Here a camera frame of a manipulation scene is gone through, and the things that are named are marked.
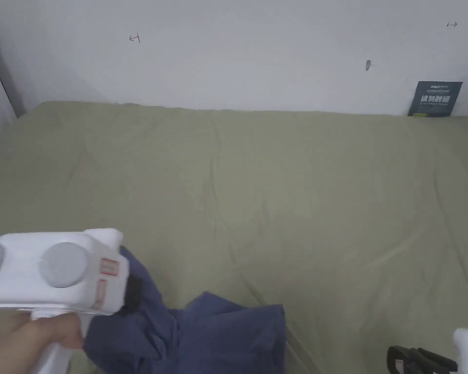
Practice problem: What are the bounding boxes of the bed with pale green sheet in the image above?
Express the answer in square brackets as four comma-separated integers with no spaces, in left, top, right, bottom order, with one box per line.
[0,101,468,374]

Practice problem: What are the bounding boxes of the person's left hand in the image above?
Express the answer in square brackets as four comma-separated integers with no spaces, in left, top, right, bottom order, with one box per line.
[0,311,84,374]

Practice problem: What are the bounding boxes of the dark blue shirt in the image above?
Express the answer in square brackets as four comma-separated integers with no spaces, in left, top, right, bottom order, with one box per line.
[68,245,289,374]

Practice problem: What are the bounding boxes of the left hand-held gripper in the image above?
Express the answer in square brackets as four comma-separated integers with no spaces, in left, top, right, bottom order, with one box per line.
[0,228,143,374]

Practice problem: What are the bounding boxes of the dark sign card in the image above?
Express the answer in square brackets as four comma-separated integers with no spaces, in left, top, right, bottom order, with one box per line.
[407,81,464,117]

